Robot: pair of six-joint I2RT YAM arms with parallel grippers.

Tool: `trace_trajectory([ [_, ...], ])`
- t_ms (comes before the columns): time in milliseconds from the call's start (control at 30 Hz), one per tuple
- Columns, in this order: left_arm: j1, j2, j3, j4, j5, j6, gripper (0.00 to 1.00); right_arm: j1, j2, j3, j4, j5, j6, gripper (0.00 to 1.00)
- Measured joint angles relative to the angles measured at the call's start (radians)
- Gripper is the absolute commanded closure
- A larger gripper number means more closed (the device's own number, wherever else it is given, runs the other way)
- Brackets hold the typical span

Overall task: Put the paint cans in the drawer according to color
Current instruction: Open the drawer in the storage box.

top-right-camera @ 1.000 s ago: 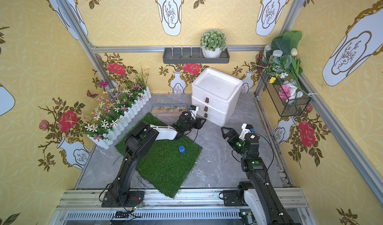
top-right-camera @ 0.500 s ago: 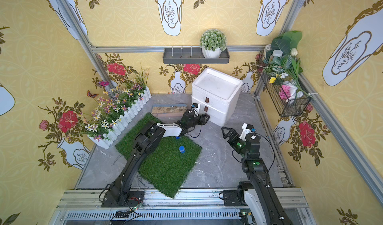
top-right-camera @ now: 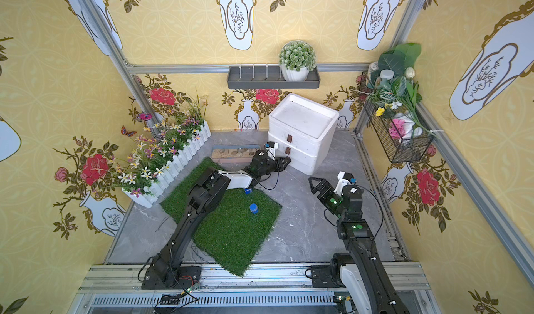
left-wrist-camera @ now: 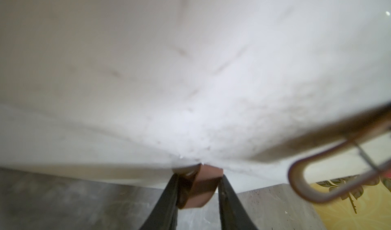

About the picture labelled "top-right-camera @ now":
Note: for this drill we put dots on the green artificial grass mat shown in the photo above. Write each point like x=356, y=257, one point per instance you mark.
x=232, y=235

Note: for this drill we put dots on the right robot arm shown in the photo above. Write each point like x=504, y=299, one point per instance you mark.
x=360, y=270

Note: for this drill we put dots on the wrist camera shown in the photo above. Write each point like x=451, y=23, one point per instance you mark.
x=272, y=147
x=344, y=179

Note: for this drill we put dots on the grey wall shelf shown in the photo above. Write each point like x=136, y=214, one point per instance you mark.
x=267, y=77

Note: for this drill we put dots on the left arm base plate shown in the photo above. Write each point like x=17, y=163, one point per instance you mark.
x=177, y=279

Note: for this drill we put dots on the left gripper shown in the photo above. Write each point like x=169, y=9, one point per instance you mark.
x=272, y=164

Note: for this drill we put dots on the tray of pebbles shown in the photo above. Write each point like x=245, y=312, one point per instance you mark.
x=234, y=153

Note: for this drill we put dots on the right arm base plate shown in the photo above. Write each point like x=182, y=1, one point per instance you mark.
x=323, y=276

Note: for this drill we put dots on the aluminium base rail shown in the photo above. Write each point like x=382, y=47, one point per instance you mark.
x=264, y=284

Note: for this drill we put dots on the black wire basket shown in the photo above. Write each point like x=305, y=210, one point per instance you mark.
x=397, y=152

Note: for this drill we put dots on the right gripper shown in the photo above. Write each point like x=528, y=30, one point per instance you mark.
x=324, y=190

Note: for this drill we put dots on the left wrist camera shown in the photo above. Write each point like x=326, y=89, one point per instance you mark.
x=272, y=147

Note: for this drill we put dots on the white three-drawer cabinet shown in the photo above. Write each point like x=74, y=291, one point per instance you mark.
x=303, y=130

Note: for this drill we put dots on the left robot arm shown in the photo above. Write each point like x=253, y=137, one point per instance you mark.
x=164, y=269

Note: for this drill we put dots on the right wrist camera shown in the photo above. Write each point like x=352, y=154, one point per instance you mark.
x=344, y=179

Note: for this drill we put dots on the white fence flower planter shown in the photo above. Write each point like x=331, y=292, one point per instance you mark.
x=156, y=162

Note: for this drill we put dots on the artificial flower bouquet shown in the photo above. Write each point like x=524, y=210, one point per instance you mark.
x=395, y=92

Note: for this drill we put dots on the small circuit board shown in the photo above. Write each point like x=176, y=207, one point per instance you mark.
x=181, y=299

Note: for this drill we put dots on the potted green succulent plant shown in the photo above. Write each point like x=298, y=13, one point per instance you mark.
x=297, y=59

